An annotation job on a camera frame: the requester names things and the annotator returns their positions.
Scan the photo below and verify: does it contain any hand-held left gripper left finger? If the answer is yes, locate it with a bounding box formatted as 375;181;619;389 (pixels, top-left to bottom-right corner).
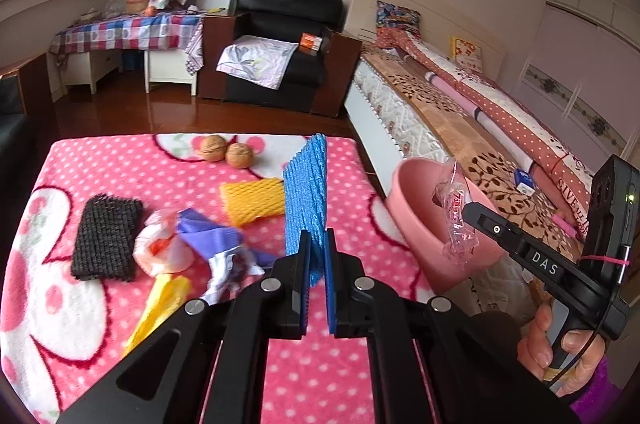
57;229;312;424

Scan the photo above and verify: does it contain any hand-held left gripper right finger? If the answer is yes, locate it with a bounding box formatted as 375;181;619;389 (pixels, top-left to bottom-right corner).
324;228;583;424

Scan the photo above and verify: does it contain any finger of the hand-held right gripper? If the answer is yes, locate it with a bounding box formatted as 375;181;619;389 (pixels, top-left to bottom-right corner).
461;201;570;291

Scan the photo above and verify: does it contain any clear candy wrapper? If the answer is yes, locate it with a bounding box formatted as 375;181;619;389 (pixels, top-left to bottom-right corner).
432;158;482;266

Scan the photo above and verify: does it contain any pink plastic bucket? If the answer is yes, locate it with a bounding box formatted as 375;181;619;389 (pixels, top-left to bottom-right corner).
385;157;516;295

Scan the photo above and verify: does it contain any blue foam fruit net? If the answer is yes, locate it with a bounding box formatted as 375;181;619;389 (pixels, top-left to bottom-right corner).
282;133;331;289

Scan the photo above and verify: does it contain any white and orange plastic bag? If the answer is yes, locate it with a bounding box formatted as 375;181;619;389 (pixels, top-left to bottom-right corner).
132;208;194;276

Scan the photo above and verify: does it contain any person's right forearm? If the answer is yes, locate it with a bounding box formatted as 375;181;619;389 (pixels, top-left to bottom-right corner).
567;351;640;424

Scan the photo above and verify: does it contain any person's right hand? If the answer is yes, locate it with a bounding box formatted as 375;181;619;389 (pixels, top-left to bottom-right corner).
516;301;611;400

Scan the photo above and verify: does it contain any small blue box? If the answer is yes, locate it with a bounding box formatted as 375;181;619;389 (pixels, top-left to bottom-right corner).
513;167;536;194

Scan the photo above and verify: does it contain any pink pen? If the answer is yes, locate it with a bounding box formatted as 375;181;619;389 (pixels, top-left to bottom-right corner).
552;213;577;236

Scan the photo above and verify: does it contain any purple crumpled wrapper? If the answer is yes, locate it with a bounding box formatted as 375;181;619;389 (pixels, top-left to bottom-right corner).
177;207;279;306

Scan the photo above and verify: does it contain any yellow foam fruit net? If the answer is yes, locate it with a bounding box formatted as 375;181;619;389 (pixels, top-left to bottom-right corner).
220;177;287;228

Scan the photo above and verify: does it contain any red polka-dot quilt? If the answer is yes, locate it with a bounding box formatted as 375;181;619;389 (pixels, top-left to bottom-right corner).
376;27;610;237

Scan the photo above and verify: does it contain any yellow plastic bag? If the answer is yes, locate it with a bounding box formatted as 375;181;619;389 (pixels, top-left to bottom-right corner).
122;275;193;358

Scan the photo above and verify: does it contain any walnut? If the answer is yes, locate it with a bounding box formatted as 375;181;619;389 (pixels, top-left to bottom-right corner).
199;135;229;163
225;143;254;169

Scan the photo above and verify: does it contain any bed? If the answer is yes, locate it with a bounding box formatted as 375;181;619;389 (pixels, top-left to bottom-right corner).
344;0;631;305

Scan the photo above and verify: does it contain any yellow flowered pillow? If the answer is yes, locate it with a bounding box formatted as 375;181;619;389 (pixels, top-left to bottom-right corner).
449;35;485;73

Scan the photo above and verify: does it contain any white wardrobe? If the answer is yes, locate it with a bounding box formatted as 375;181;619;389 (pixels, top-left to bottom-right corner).
510;0;640;167

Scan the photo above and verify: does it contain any black foam fruit net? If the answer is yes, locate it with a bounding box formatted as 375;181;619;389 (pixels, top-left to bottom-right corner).
70;193;145;283

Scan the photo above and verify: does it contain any white floral cloth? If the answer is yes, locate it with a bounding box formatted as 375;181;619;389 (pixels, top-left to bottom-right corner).
216;35;300;90

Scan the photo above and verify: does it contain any colourful cartoon pillow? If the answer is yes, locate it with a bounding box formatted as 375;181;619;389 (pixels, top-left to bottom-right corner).
375;0;422;36

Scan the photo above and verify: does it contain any pink polka-dot printed blanket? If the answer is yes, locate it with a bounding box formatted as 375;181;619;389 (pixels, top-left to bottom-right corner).
0;133;437;424

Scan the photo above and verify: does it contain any white desk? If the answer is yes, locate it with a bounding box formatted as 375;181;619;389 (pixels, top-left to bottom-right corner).
61;47;199;96

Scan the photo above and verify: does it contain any purple checked hand towel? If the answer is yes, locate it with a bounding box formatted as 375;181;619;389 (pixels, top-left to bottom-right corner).
183;18;206;78

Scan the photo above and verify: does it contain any checkered tablecloth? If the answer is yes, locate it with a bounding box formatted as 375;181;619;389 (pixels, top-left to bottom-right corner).
49;11;206;70

